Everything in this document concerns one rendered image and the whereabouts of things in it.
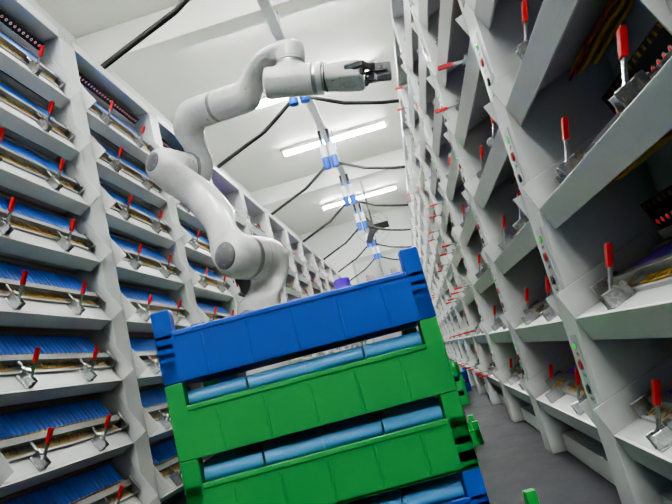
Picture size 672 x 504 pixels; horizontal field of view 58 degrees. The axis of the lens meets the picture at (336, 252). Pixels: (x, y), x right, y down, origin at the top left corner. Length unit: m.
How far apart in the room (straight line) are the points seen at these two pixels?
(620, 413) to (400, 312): 0.57
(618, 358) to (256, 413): 0.68
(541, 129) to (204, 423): 0.80
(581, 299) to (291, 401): 0.62
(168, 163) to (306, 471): 1.25
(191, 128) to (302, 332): 1.26
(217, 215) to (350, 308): 1.07
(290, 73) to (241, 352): 1.08
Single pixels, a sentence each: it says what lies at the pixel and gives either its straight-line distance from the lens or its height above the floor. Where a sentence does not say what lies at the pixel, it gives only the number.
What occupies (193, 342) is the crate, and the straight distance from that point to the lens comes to 0.67.
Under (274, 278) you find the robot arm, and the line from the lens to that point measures 1.66.
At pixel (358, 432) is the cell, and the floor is 0.30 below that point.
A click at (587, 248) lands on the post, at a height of 0.46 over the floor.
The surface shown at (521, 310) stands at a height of 0.40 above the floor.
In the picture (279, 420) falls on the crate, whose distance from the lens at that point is 0.66.
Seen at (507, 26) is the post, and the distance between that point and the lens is 1.26.
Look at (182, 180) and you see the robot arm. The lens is 1.78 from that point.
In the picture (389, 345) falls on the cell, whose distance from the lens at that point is 0.66.
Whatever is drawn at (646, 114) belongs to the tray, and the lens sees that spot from 0.68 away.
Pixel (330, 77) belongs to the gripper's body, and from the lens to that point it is 1.61.
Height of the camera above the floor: 0.37
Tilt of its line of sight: 10 degrees up
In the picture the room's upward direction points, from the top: 15 degrees counter-clockwise
